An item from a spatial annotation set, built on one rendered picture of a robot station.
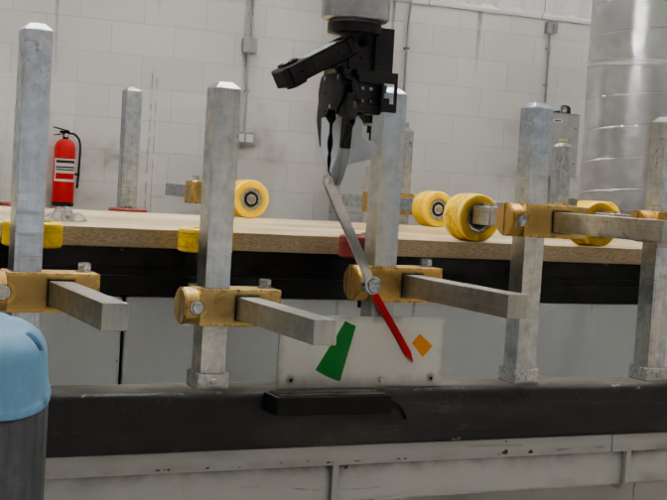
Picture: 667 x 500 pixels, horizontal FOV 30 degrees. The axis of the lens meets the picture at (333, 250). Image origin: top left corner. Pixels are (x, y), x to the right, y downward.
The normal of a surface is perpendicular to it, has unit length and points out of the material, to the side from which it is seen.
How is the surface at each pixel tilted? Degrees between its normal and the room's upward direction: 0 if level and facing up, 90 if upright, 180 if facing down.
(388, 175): 90
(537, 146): 90
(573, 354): 90
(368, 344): 90
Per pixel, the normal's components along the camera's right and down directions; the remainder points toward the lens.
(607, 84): -0.76, -0.01
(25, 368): 0.92, 0.00
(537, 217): 0.43, 0.07
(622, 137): -0.46, 0.02
